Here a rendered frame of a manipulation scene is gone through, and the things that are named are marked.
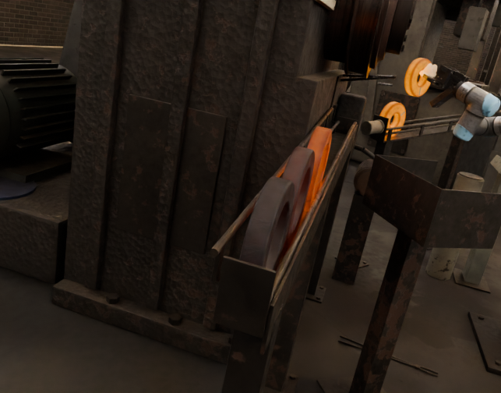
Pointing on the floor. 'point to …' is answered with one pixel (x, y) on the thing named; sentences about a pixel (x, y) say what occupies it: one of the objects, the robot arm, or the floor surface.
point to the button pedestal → (475, 268)
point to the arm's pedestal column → (494, 341)
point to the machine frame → (181, 150)
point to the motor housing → (354, 229)
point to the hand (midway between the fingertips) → (420, 72)
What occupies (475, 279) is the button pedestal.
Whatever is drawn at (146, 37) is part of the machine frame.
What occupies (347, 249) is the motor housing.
